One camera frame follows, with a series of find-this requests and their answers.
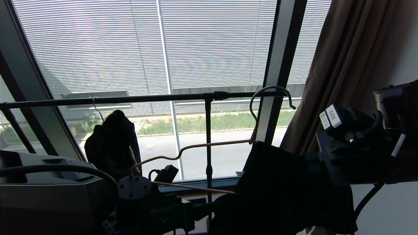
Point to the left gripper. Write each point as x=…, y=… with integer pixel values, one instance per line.
x=176, y=212

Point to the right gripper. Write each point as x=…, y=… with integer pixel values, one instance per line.
x=331, y=163

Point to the black garment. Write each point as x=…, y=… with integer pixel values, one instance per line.
x=112, y=147
x=277, y=189

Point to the pink clothes hanger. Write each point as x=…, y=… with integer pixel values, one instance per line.
x=196, y=146
x=96, y=109

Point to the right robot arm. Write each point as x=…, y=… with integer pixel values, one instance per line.
x=398, y=137

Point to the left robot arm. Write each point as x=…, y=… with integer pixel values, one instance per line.
x=49, y=195

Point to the black clothes rack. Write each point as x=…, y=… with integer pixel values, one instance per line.
x=147, y=98

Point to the brown curtain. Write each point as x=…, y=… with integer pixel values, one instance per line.
x=343, y=65

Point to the window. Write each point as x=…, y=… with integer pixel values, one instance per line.
x=281, y=65

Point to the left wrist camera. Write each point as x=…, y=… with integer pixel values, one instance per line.
x=166, y=174

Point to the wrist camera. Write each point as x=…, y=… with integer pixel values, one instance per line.
x=346, y=122
x=166, y=174

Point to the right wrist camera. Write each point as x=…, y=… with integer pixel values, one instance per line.
x=346, y=122

